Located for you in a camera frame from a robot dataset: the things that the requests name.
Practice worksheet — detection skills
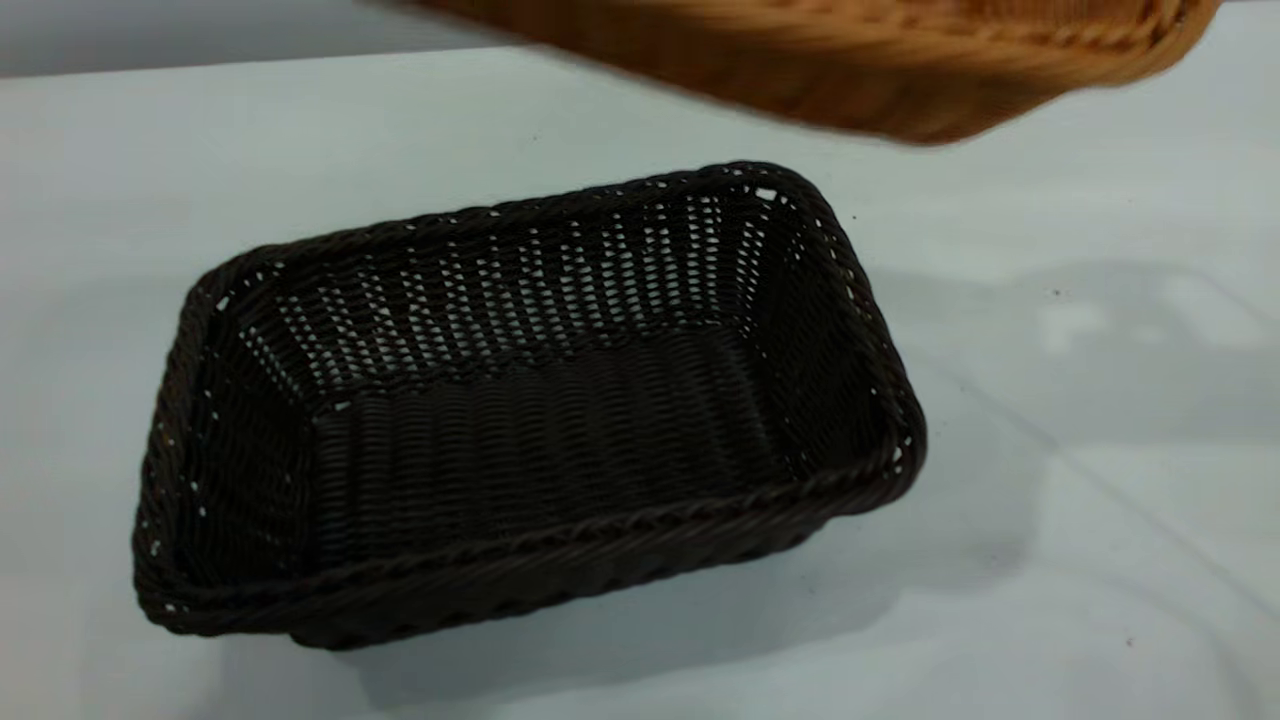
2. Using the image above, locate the black woven wicker basket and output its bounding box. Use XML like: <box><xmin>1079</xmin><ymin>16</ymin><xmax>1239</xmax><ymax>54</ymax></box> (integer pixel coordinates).
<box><xmin>132</xmin><ymin>160</ymin><xmax>928</xmax><ymax>651</ymax></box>

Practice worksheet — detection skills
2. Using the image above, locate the orange woven wicker basket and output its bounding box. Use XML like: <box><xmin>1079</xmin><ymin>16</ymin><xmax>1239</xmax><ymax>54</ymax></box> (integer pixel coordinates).
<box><xmin>400</xmin><ymin>0</ymin><xmax>1223</xmax><ymax>147</ymax></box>

